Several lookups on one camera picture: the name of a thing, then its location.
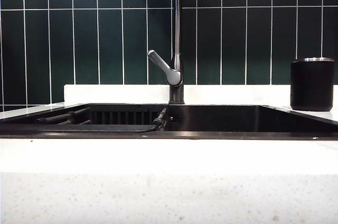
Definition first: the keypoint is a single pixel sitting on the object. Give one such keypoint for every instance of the black steel-rimmed mug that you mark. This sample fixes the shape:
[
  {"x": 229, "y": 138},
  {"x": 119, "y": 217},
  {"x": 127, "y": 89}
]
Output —
[{"x": 311, "y": 84}]

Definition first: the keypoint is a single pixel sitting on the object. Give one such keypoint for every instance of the black slatted sink basket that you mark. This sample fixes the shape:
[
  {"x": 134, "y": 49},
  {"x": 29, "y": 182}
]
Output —
[{"x": 121, "y": 117}]

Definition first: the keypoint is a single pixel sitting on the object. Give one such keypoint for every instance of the black steel sink basin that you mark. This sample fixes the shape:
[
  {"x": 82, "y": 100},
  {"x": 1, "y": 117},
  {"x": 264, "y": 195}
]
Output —
[{"x": 224, "y": 118}]

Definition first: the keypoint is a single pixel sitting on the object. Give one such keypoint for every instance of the dark metal kitchen faucet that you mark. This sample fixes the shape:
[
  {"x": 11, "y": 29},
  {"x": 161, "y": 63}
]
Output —
[{"x": 177, "y": 23}]

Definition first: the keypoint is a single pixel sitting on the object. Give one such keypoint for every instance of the black roll-up drying rack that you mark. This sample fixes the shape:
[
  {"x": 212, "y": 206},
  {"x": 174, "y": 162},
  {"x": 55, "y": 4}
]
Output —
[{"x": 66, "y": 128}]

